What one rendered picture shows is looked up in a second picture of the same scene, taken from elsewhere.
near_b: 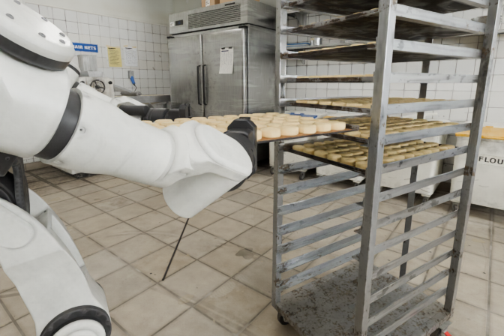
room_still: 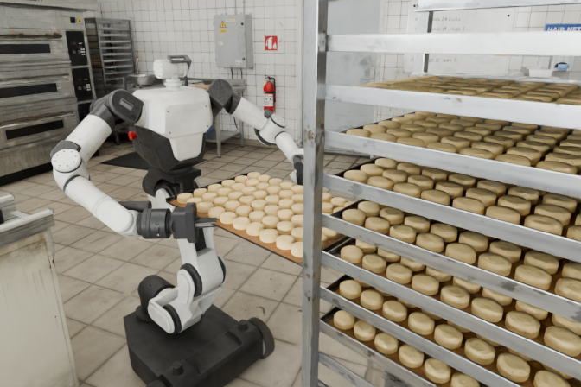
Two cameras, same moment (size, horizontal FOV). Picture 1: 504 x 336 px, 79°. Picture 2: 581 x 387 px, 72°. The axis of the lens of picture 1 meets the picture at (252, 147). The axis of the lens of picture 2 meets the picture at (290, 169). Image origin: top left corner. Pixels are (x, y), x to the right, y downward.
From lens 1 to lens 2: 1.29 m
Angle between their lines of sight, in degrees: 72
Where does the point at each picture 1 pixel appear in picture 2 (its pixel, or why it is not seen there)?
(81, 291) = (193, 258)
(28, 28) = (56, 164)
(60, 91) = (64, 179)
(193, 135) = (99, 203)
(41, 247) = not seen: hidden behind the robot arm
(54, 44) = (60, 168)
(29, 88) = (58, 178)
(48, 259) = not seen: hidden behind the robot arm
